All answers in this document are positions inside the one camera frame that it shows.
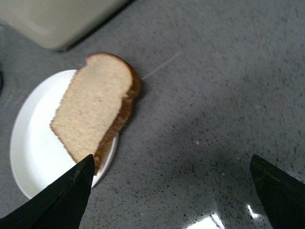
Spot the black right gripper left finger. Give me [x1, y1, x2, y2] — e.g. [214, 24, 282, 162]
[0, 155, 94, 229]

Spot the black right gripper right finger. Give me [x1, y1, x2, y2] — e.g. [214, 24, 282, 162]
[250, 155, 305, 229]

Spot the cream two-slot toaster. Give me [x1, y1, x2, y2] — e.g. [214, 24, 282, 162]
[0, 0, 128, 50]

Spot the brown bread slice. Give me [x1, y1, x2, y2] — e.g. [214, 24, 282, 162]
[50, 52, 142, 173]

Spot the white round plate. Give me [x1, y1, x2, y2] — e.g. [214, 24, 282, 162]
[9, 69, 120, 200]

